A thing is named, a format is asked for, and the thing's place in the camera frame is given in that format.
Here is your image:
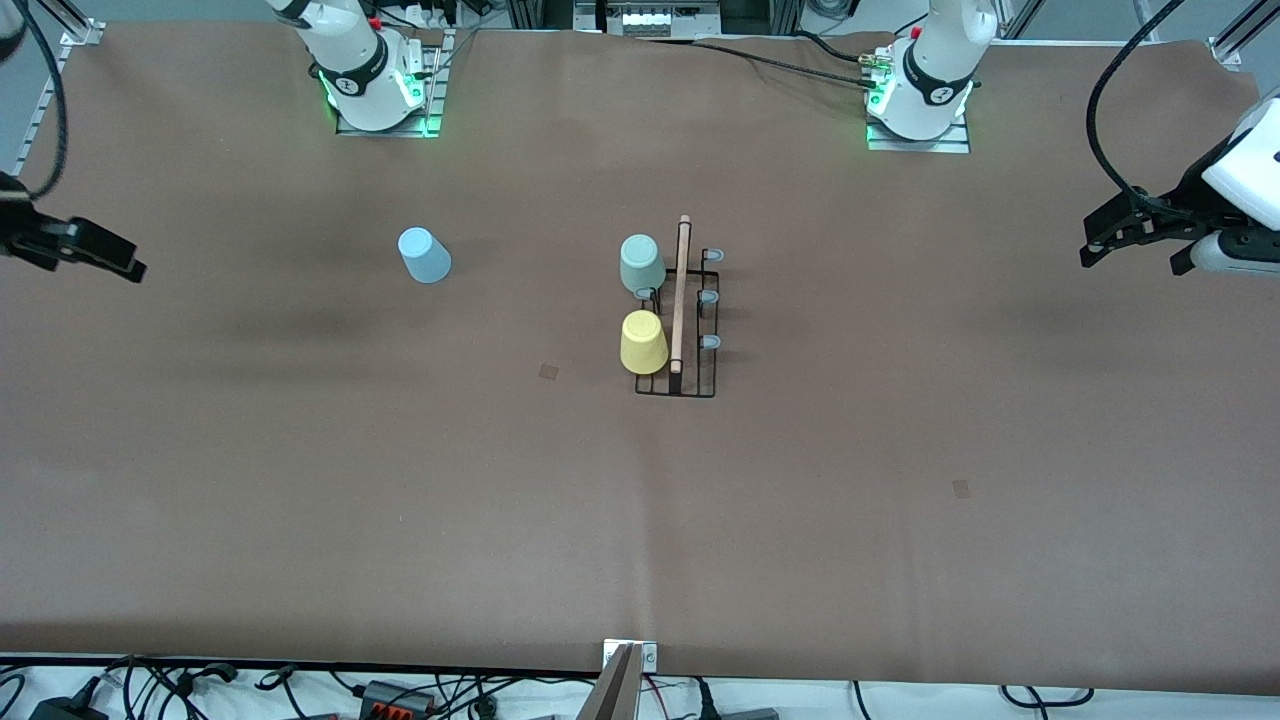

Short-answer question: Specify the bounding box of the light blue cup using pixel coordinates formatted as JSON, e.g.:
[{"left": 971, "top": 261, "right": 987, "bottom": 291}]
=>
[{"left": 397, "top": 227, "right": 453, "bottom": 285}]

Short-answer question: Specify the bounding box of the brown table mat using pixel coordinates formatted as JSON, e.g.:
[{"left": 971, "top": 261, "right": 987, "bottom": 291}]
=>
[{"left": 0, "top": 22, "right": 1280, "bottom": 693}]

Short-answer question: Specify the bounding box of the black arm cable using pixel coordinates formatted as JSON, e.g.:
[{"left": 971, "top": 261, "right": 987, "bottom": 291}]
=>
[
  {"left": 1087, "top": 0, "right": 1187, "bottom": 201},
  {"left": 14, "top": 0, "right": 70, "bottom": 201}
]

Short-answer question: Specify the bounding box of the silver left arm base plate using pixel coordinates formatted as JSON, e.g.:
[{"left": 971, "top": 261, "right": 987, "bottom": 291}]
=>
[{"left": 865, "top": 112, "right": 972, "bottom": 154}]

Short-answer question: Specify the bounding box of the looped black cable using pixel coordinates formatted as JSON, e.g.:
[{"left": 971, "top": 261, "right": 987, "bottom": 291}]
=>
[{"left": 998, "top": 684, "right": 1097, "bottom": 709}]

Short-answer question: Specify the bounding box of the pale green cup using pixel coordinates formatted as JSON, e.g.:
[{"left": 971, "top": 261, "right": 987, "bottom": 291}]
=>
[{"left": 620, "top": 234, "right": 667, "bottom": 298}]

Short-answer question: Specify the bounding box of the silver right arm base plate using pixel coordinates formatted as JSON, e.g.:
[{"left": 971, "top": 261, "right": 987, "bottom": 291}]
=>
[{"left": 334, "top": 28, "right": 457, "bottom": 139}]

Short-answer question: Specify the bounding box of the black cable bundle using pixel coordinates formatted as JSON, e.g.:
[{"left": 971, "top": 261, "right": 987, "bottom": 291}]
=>
[{"left": 0, "top": 655, "right": 566, "bottom": 720}]

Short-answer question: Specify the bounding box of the grey metal bar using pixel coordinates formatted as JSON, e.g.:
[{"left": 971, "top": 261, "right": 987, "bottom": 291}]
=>
[{"left": 577, "top": 643, "right": 646, "bottom": 720}]

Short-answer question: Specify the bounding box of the yellow cup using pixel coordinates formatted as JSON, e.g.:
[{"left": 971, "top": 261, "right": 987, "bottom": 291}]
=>
[{"left": 620, "top": 309, "right": 670, "bottom": 376}]

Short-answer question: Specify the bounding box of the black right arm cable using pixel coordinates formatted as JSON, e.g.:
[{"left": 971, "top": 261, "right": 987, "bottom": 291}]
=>
[{"left": 14, "top": 0, "right": 70, "bottom": 201}]

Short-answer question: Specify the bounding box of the black power adapter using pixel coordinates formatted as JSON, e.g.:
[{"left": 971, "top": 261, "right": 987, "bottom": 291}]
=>
[{"left": 28, "top": 694, "right": 109, "bottom": 720}]

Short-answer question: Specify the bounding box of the silver metal bracket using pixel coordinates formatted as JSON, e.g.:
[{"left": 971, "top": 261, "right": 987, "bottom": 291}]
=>
[{"left": 603, "top": 640, "right": 659, "bottom": 673}]

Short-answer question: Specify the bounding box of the silver aluminium rail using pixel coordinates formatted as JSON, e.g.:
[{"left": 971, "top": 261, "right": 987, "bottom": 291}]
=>
[
  {"left": 1208, "top": 0, "right": 1280, "bottom": 67},
  {"left": 15, "top": 0, "right": 103, "bottom": 176}
]

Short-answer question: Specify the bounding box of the black wire cup holder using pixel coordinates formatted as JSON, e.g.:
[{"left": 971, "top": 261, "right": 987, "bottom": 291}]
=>
[{"left": 628, "top": 214, "right": 725, "bottom": 400}]

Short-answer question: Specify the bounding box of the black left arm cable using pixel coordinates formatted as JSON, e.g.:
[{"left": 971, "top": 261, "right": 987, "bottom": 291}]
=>
[{"left": 1087, "top": 0, "right": 1187, "bottom": 201}]

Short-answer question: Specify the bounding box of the black orange connector block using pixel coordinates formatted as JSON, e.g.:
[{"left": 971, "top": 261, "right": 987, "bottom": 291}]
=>
[{"left": 358, "top": 680, "right": 438, "bottom": 717}]

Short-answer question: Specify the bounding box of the black metal frame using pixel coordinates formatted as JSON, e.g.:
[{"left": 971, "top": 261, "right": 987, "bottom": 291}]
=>
[{"left": 505, "top": 0, "right": 806, "bottom": 41}]

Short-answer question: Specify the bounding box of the black cable pair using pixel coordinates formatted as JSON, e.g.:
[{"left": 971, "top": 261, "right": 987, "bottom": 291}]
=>
[{"left": 640, "top": 33, "right": 896, "bottom": 96}]

